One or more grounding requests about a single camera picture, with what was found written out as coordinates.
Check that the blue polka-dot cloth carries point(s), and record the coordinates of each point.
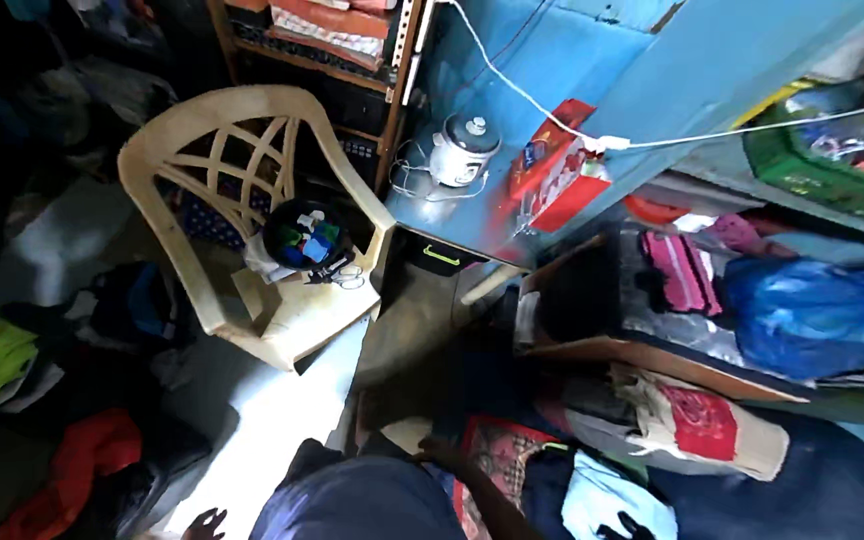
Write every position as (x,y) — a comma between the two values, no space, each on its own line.
(214,227)

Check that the blue metal cupboard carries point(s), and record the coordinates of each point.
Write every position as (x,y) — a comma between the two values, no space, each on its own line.
(627,75)

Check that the green plastic crate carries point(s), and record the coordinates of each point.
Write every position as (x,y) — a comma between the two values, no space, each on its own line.
(807,175)

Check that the black scissors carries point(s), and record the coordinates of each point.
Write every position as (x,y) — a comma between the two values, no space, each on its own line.
(321,275)

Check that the blue plastic bag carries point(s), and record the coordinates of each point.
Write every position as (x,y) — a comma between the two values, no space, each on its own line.
(814,315)

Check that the brown metal shelf rack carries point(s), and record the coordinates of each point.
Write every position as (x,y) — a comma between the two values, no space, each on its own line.
(396,105)

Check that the person's right hand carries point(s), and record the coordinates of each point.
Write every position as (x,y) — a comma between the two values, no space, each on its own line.
(441,452)

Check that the person's left hand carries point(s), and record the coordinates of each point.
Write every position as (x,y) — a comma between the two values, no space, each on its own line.
(201,528)

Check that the pink striped pouch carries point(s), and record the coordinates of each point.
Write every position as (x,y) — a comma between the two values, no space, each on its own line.
(677,276)

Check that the white rice cooker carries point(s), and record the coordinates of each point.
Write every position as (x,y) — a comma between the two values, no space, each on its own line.
(451,163)

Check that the beige bag with red print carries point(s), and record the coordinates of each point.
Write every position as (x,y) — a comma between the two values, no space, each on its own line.
(758,442)

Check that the light blue cloth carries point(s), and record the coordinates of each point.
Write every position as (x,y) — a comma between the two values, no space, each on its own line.
(595,495)

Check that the blue table with drawer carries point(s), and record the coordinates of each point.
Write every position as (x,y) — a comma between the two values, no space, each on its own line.
(443,221)

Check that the person's right fingers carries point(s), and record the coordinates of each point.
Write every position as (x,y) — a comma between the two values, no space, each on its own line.
(425,451)

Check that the person's left fingers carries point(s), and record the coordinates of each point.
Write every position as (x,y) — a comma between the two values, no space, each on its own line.
(213,520)

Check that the person's body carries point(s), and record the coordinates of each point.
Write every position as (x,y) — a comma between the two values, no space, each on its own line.
(361,499)

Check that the pink cloth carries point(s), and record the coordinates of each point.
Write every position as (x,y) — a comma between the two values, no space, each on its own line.
(739,232)

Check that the red bordered patterned cloth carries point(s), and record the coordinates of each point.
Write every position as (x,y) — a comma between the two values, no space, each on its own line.
(493,444)

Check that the pile of colourful cloth scraps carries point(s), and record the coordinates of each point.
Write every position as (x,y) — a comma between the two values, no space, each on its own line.
(315,241)

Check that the person's right forearm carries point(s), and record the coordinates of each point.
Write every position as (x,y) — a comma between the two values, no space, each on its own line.
(496,502)

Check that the black folded cloth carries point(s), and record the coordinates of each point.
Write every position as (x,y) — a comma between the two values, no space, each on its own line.
(547,480)

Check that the large dark blue cushion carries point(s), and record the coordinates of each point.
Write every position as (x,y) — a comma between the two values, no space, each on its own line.
(799,495)

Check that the round black bowl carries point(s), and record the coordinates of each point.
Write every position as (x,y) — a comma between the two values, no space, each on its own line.
(273,238)

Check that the beige plastic armchair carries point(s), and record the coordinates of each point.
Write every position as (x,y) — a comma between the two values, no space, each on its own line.
(199,285)

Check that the crumpled white cloth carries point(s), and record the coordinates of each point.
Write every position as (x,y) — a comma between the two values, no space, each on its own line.
(258,257)

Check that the red plastic bowl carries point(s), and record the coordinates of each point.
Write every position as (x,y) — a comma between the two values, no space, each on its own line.
(653,209)

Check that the open red box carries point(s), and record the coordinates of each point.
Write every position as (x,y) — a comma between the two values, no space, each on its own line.
(574,199)

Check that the pile of dark clothes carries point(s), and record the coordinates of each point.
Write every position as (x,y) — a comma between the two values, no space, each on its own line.
(121,311)

